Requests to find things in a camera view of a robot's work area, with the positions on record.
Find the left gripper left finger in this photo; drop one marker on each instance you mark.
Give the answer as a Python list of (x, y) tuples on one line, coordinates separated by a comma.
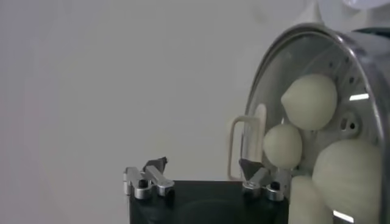
[(143, 185)]

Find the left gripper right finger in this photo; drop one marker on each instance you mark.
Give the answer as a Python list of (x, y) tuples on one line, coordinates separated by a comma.
[(265, 185)]

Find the white steamed baozi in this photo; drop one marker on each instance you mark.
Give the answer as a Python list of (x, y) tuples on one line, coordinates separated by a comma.
[(347, 179), (282, 146), (304, 201), (309, 102)]

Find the stainless steel steamer basket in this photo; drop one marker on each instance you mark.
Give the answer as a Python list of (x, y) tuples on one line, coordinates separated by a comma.
[(374, 76)]

